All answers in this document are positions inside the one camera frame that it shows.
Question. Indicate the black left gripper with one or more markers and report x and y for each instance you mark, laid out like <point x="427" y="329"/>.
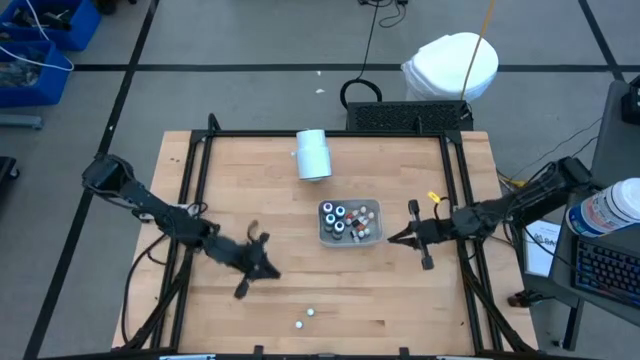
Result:
<point x="242" y="260"/>

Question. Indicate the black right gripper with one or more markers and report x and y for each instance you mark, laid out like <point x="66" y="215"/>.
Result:
<point x="435" y="232"/>

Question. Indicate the grey plastic bin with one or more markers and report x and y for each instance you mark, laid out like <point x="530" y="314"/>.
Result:
<point x="350" y="244"/>

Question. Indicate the large black food coloring bottle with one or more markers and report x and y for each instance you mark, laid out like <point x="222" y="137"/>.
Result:
<point x="338" y="227"/>

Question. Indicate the large blue food coloring bottle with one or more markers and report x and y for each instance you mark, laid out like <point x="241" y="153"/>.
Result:
<point x="340" y="210"/>

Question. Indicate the large green food coloring bottle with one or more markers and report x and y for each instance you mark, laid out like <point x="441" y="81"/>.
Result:
<point x="330" y="219"/>

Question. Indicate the large purple food coloring bottle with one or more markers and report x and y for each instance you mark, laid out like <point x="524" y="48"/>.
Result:
<point x="328" y="207"/>

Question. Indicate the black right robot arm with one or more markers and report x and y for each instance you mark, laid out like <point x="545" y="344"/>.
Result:
<point x="525" y="200"/>

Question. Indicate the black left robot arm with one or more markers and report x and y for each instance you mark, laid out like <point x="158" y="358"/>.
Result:
<point x="150" y="210"/>

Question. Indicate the silver aluminium extrusion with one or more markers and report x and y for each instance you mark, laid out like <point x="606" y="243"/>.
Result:
<point x="187" y="357"/>

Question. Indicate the black perforated computer case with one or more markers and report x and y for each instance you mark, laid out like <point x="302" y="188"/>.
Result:
<point x="400" y="116"/>

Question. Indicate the white cylindrical lamp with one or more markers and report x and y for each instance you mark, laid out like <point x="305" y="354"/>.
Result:
<point x="312" y="155"/>

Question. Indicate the white paper sheet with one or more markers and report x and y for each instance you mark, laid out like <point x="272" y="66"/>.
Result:
<point x="540" y="250"/>

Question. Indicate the dark grey desk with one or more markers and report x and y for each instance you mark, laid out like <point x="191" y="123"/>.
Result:
<point x="562" y="265"/>

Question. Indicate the white bagged trash bin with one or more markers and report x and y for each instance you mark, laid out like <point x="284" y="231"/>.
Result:
<point x="445" y="65"/>

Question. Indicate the white wipes canister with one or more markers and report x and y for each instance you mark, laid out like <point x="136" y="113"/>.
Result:
<point x="605" y="210"/>

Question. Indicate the black keyboard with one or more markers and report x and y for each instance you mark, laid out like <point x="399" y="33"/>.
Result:
<point x="610" y="270"/>

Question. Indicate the grey cart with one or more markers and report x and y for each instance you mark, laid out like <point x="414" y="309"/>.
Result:
<point x="615" y="150"/>

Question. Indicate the black box device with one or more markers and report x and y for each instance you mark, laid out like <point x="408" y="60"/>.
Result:
<point x="632" y="102"/>

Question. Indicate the black floor object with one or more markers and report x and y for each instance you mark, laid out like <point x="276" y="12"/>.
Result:
<point x="7" y="172"/>

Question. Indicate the blue storage bin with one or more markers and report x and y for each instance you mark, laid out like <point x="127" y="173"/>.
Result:
<point x="47" y="90"/>
<point x="82" y="25"/>

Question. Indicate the grey flat bar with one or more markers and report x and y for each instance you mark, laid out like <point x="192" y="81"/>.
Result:
<point x="20" y="122"/>

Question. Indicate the black aluminium table frame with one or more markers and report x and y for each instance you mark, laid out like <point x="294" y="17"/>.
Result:
<point x="250" y="133"/>

